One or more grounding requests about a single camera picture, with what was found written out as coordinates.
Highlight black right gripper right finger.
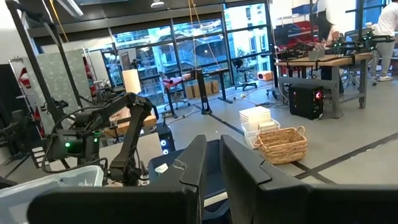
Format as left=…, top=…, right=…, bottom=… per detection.
left=219, top=134, right=398, bottom=224

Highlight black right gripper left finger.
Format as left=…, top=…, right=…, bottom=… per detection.
left=26, top=134, right=208, bottom=224

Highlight navy blue bin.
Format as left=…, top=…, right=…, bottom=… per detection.
left=147, top=139, right=233, bottom=223

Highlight wooden low table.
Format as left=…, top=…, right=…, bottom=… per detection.
left=104, top=107, right=157, bottom=138

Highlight black computer white fan rings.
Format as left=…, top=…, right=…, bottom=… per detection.
left=155, top=123, right=175, bottom=156

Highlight wicker basket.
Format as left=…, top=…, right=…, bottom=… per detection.
left=253, top=126, right=308, bottom=166

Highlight clear plastic bin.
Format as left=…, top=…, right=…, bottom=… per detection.
left=0, top=164, right=105, bottom=224

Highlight beige box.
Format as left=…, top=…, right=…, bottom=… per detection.
left=257, top=120, right=280, bottom=131

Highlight white stacked lids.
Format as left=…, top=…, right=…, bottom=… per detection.
left=238, top=106, right=272, bottom=131

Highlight white rectangular panel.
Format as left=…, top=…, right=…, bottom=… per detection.
left=122, top=68, right=142, bottom=94

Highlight red chair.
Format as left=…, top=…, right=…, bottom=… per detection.
left=160, top=76, right=190, bottom=119

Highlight black computer tower red light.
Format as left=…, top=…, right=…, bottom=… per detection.
left=289, top=83, right=324, bottom=121

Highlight grey partition panel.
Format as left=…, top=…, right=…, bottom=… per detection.
left=9, top=49, right=93, bottom=134

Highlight black tower stand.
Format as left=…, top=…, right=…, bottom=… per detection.
left=195, top=67, right=213, bottom=115

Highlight cardboard box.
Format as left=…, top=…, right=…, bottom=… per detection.
left=185, top=80, right=220, bottom=100

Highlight orange box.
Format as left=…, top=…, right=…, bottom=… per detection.
left=257, top=70, right=274, bottom=82

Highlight black standing desk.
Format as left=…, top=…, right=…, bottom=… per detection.
left=203, top=67, right=233, bottom=104

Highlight black office chair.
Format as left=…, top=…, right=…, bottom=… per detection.
left=233, top=58, right=258, bottom=91

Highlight wooden workbench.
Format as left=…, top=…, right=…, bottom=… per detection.
left=275, top=52, right=374, bottom=119

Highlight small grey bin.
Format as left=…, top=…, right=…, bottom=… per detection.
left=307, top=48, right=326, bottom=60

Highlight red storage shelf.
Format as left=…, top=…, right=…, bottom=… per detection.
left=273, top=20, right=320, bottom=50

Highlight person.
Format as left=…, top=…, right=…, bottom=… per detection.
left=313, top=9, right=341, bottom=47
left=371, top=0, right=398, bottom=82

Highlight black frame pole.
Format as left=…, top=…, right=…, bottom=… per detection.
left=6, top=0, right=83, bottom=125

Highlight yellow hanging cable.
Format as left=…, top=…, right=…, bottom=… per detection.
left=187, top=0, right=220, bottom=71

